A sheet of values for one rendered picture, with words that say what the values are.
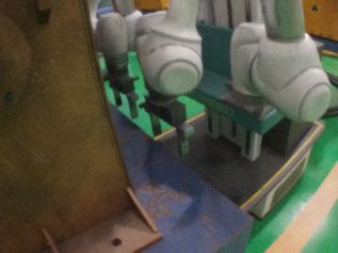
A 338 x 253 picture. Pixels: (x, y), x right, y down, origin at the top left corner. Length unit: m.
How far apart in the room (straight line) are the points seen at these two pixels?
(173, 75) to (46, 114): 0.23
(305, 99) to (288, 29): 0.15
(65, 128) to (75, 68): 0.11
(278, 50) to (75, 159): 0.47
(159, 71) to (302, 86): 0.30
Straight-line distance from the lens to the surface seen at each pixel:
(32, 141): 0.45
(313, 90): 0.55
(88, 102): 0.44
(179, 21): 0.47
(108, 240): 0.59
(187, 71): 0.42
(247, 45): 0.71
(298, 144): 1.37
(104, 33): 0.85
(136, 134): 0.90
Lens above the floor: 1.14
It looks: 34 degrees down
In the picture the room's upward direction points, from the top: 8 degrees counter-clockwise
